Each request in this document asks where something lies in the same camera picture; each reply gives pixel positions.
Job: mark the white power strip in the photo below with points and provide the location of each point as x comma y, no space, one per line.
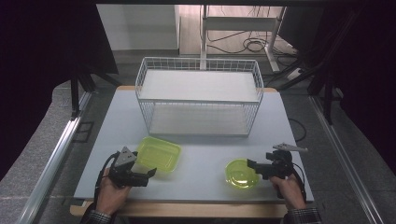
294,74

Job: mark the person's right hand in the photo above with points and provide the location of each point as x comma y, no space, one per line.
291,191

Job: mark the green round plastic bowl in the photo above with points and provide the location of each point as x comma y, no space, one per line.
239,178

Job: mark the person's left hand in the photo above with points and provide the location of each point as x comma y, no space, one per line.
110,197

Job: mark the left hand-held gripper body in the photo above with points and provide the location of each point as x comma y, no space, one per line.
126,158

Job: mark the aluminium rail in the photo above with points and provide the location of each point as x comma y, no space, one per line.
51,166
342,149

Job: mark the green rectangular plastic container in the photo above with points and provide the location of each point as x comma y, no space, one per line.
158,154

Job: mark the white metal desk frame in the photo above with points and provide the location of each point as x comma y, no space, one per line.
239,23

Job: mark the dark curtain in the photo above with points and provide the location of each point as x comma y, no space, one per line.
37,62
373,77

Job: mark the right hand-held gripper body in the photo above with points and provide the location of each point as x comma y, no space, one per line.
281,165

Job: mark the white cabinet panel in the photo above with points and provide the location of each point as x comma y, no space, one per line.
140,26

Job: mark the black metal stand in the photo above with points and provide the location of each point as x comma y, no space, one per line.
327,93
74,93

